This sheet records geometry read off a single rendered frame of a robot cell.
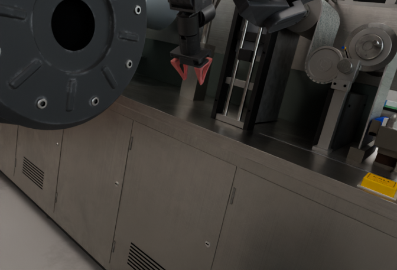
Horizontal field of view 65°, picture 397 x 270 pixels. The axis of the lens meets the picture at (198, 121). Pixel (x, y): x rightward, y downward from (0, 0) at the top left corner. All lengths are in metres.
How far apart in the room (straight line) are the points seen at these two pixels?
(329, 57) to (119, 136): 0.86
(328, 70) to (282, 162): 0.40
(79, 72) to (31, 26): 0.04
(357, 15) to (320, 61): 0.40
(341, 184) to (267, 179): 0.21
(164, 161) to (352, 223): 0.64
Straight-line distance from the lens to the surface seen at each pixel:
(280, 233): 0.97
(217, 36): 1.74
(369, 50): 1.09
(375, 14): 1.47
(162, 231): 1.25
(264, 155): 0.89
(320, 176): 0.85
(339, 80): 1.05
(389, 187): 0.85
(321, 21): 1.19
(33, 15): 0.20
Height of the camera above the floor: 1.13
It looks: 13 degrees down
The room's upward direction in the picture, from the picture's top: 12 degrees clockwise
